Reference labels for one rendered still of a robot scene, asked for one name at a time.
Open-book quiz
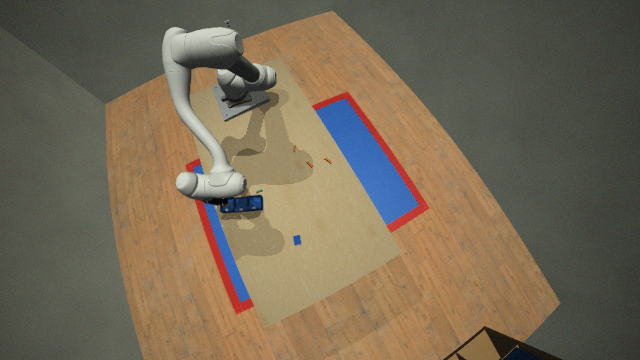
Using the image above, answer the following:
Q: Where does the blue three-compartment bin rack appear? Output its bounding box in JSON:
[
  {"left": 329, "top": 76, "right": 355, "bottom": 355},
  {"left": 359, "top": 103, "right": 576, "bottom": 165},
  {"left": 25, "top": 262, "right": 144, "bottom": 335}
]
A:
[{"left": 220, "top": 195, "right": 263, "bottom": 213}]

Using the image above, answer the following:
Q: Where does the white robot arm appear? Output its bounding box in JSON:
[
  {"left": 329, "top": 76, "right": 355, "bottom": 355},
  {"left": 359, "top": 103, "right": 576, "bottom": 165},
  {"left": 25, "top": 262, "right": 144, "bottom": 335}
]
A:
[{"left": 162, "top": 27, "right": 276, "bottom": 202}]

